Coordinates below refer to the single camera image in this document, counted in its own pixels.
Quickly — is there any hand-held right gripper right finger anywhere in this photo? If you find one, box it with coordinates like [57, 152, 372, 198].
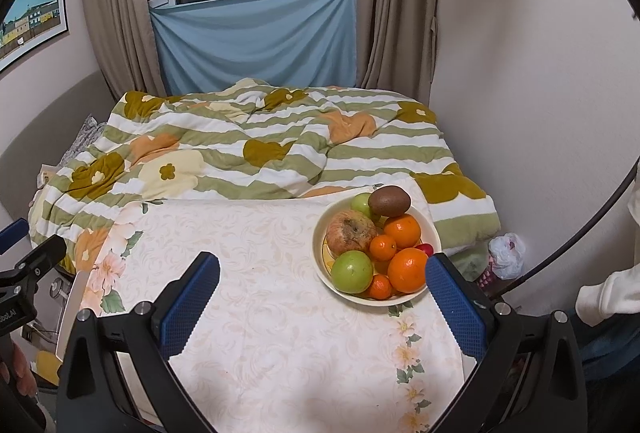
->
[425, 253, 588, 433]

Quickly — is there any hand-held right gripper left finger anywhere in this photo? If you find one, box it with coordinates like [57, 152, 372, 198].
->
[56, 252, 221, 433]

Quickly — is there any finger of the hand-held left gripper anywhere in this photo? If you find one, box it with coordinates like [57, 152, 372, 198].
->
[15, 236, 67, 281]
[0, 219, 29, 255]

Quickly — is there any large orange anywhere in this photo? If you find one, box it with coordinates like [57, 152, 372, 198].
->
[387, 248, 429, 294]
[383, 214, 422, 250]

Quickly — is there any small tangerine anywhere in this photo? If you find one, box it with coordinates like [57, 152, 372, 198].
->
[370, 234, 398, 262]
[369, 274, 393, 301]

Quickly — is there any large green apple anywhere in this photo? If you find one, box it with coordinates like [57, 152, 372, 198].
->
[331, 251, 374, 294]

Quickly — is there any brown kiwi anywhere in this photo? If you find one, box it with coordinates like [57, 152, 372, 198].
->
[368, 186, 412, 218]

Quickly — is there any red yellow apple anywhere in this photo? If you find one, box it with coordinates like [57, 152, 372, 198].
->
[326, 210, 378, 256]

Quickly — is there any yellow cartoon print plate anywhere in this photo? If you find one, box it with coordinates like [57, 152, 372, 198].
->
[313, 193, 442, 309]

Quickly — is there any small green apple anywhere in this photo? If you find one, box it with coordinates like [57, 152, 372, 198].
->
[350, 193, 381, 221]

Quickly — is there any person's left hand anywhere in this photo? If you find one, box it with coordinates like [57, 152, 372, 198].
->
[0, 342, 38, 399]

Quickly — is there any green cloth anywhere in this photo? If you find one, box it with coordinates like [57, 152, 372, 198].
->
[452, 248, 493, 279]

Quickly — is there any white chair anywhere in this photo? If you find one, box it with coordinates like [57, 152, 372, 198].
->
[56, 270, 93, 359]

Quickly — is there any yellow object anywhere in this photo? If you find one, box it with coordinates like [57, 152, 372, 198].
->
[32, 350, 61, 379]

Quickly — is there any white plastic bag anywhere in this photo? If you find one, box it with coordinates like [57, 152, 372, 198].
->
[487, 233, 526, 280]

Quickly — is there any floral white tablecloth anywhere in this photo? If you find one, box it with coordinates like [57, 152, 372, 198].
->
[80, 185, 478, 433]

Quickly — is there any grey padded headboard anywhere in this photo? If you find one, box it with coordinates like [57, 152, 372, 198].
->
[0, 68, 113, 224]

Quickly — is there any patterned grey pillow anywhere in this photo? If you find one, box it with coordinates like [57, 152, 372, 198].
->
[60, 114, 106, 164]

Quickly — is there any white garment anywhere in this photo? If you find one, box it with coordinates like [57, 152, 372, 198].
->
[575, 173, 640, 328]

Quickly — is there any dark blue garment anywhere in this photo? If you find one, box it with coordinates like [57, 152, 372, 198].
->
[575, 313, 640, 381]

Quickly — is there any green striped flower blanket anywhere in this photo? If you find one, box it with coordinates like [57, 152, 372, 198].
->
[27, 78, 501, 271]

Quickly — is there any beige curtain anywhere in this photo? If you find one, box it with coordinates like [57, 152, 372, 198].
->
[357, 0, 441, 101]
[80, 0, 168, 96]

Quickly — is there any blue cloth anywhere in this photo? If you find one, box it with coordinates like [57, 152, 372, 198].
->
[150, 0, 358, 96]

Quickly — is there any black curved cable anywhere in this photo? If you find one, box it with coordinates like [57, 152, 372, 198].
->
[487, 160, 640, 301]

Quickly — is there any wall poster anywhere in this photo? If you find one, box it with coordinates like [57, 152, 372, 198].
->
[0, 0, 68, 74]

